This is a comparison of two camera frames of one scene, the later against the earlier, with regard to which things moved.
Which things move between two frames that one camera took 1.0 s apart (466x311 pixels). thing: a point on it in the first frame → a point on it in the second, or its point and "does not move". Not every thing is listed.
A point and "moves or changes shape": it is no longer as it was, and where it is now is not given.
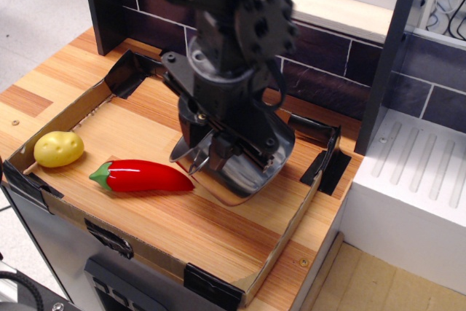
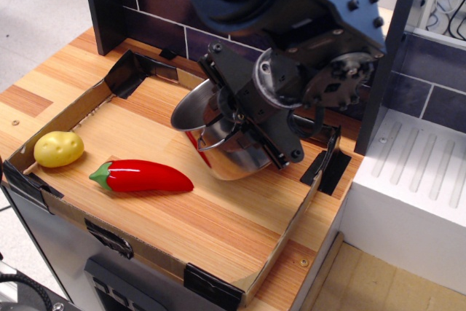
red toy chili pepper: [131, 175] does not move
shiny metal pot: [243, 183] moves or changes shape
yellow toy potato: [57, 148] does not move
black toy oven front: [128, 285] does not move
